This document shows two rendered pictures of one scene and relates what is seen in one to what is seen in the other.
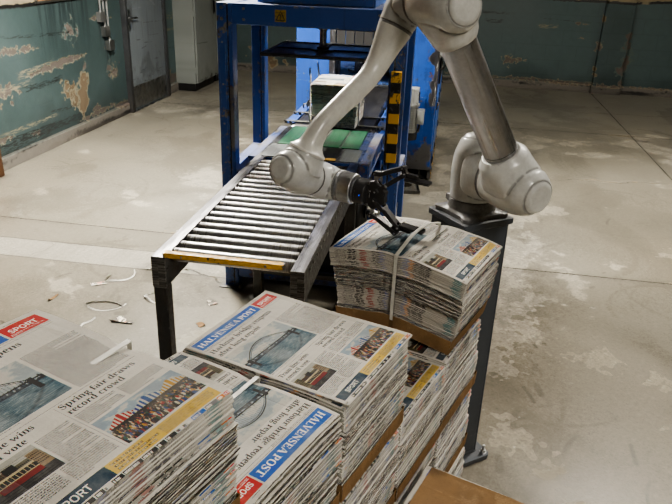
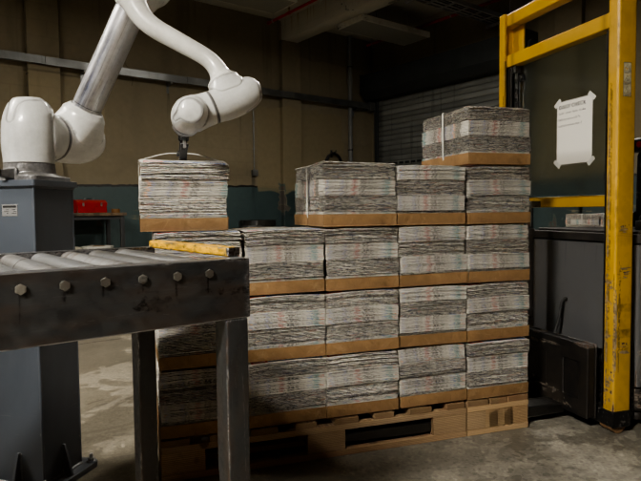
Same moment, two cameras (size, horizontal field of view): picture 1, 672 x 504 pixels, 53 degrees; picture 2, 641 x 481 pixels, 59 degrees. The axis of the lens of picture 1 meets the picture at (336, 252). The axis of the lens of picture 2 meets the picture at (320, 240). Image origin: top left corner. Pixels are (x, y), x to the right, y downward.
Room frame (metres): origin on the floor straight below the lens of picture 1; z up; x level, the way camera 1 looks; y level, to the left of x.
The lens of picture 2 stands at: (2.87, 1.53, 0.89)
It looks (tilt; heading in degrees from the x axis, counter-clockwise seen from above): 3 degrees down; 223
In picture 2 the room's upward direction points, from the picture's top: 1 degrees counter-clockwise
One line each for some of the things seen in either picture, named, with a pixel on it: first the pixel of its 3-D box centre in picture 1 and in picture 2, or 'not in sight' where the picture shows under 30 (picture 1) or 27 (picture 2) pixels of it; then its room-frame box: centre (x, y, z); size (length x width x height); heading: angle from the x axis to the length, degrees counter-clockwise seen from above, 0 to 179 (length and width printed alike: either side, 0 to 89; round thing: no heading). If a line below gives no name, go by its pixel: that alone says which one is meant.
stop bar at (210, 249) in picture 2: (223, 260); (189, 247); (2.11, 0.39, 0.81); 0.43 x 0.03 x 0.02; 81
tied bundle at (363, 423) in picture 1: (298, 388); (342, 197); (1.19, 0.07, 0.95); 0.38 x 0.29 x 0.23; 62
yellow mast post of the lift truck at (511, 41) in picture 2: not in sight; (510, 193); (0.13, 0.27, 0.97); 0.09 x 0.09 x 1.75; 61
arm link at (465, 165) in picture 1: (478, 165); (31, 131); (2.15, -0.46, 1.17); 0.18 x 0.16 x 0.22; 26
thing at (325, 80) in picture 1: (338, 100); not in sight; (4.33, 0.02, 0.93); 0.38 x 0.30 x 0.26; 171
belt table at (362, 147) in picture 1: (320, 151); not in sight; (3.77, 0.11, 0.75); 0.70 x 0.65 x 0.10; 171
